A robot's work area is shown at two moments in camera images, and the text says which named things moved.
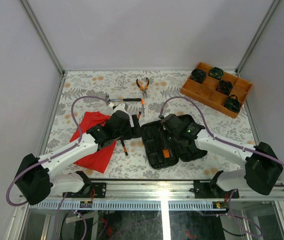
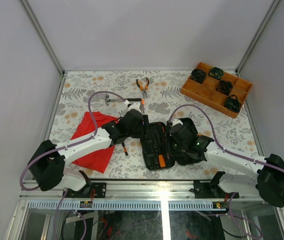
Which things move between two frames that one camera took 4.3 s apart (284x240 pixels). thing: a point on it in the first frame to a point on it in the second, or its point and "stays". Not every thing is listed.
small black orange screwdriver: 124,147 stays
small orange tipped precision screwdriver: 142,104 stays
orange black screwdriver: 166,153 to 161,160
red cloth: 98,160 stays
